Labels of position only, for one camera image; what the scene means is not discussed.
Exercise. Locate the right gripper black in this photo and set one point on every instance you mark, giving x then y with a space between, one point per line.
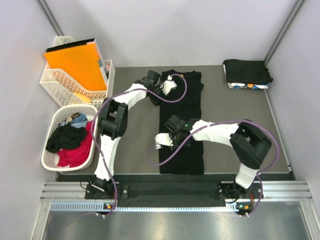
172 135

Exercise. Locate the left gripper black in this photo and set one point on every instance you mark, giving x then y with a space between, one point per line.
156 102

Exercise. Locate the black t shirt flower print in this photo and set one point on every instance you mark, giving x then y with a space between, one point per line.
189 159

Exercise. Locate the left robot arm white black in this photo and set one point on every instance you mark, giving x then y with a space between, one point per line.
112 122

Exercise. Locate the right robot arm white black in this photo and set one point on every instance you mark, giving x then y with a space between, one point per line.
249 143

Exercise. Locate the folded black t shirt stack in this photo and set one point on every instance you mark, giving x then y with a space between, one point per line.
247 74

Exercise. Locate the blue garment in basket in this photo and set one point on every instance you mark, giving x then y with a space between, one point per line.
77 120

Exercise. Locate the orange folder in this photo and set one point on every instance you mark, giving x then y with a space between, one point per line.
83 63

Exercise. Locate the white perforated file organizer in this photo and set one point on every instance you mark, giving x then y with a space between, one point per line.
61 86

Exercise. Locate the black folder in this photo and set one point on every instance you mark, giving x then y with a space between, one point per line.
70 45

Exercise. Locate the white oval laundry basket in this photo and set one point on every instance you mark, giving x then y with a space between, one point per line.
50 160

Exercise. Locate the black garment in basket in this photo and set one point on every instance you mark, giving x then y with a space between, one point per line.
65 137

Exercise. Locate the red garment in basket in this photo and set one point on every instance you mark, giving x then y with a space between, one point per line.
75 157

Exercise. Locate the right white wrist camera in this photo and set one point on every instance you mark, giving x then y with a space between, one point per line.
163 140

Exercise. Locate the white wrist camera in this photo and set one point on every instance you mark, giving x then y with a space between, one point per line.
168 85
163 140

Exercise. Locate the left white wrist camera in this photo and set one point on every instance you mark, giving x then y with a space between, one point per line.
168 85

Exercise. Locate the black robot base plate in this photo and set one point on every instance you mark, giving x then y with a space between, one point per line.
175 191

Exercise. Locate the aluminium frame rail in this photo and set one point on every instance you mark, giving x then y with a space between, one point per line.
70 196

